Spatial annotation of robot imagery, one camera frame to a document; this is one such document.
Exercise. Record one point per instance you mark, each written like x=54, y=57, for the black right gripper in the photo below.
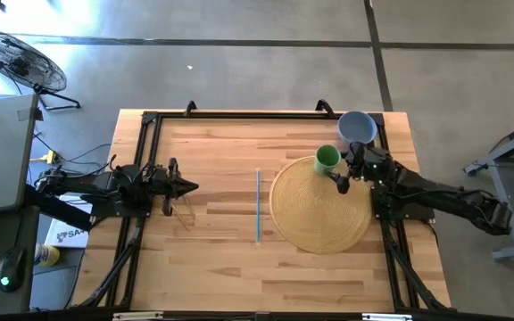
x=370, y=167

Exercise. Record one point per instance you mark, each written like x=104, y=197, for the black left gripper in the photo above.
x=169, y=185

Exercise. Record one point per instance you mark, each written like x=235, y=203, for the green mug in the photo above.
x=327, y=157

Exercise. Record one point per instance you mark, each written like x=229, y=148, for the wooden chopstick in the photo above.
x=181, y=217
x=188, y=204

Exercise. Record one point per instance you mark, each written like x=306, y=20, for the blue bowl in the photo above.
x=356, y=127

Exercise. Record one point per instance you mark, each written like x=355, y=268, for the blue drinking straw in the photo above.
x=258, y=205

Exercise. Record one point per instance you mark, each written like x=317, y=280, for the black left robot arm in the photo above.
x=105, y=183

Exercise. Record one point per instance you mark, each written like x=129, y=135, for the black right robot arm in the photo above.
x=440, y=194

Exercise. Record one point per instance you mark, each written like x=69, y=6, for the round woven straw placemat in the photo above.
x=319, y=214

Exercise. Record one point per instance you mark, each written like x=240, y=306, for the black table clamp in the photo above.
x=325, y=107
x=190, y=107

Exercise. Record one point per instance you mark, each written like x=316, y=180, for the white printed cardboard box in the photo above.
x=67, y=232

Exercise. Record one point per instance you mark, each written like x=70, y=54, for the yellow and white bottle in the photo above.
x=47, y=255

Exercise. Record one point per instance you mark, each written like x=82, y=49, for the black computer mouse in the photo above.
x=10, y=269

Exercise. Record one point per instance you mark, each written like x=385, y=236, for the black floor fan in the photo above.
x=16, y=60

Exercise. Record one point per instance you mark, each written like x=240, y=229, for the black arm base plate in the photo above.
x=400, y=214
x=105, y=209

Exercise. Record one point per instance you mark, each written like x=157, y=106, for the black aluminium table frame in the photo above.
x=261, y=115

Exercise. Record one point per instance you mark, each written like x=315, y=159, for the silver metal bracket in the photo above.
x=386, y=317
x=137, y=316

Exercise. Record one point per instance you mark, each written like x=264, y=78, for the grey metal table frame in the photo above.
x=502, y=178

